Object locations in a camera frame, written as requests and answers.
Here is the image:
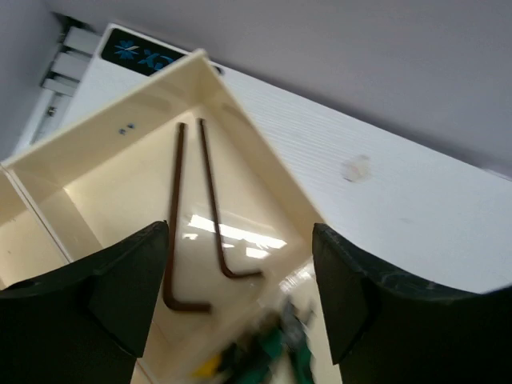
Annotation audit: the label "cream compartment tray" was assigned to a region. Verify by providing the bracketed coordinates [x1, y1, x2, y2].
[1, 50, 338, 383]

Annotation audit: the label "long brown hex key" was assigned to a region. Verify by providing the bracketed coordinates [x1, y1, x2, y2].
[162, 122, 212, 314]

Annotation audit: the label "aluminium table rail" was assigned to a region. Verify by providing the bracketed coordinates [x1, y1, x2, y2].
[12, 14, 101, 154]

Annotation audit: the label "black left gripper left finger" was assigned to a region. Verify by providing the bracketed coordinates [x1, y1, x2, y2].
[1, 221, 169, 383]

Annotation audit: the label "green handled cutters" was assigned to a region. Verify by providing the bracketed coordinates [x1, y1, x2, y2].
[225, 296, 314, 384]

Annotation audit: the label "blue logo sticker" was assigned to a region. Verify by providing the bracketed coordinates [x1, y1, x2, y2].
[100, 28, 185, 76]

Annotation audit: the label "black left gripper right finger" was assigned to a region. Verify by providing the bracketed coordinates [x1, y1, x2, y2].
[312, 223, 511, 383]

